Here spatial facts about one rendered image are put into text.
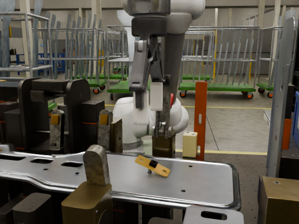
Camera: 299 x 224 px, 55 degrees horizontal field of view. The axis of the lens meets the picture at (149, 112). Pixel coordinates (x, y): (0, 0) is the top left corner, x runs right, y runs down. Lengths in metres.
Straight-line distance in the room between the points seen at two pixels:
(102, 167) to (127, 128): 0.93
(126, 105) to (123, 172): 0.77
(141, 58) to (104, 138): 0.37
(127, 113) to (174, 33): 0.47
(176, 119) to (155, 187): 0.85
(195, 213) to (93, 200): 0.18
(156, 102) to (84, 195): 0.30
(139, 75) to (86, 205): 0.25
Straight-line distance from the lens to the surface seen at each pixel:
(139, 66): 0.56
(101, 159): 0.51
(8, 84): 1.17
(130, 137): 1.47
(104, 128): 0.86
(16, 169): 0.78
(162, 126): 0.80
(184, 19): 1.18
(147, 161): 0.70
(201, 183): 0.66
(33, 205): 0.63
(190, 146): 0.77
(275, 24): 12.62
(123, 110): 1.43
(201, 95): 0.78
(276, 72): 0.67
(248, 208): 1.20
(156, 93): 0.71
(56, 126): 0.92
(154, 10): 0.60
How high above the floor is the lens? 1.29
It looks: 13 degrees down
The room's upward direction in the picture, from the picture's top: straight up
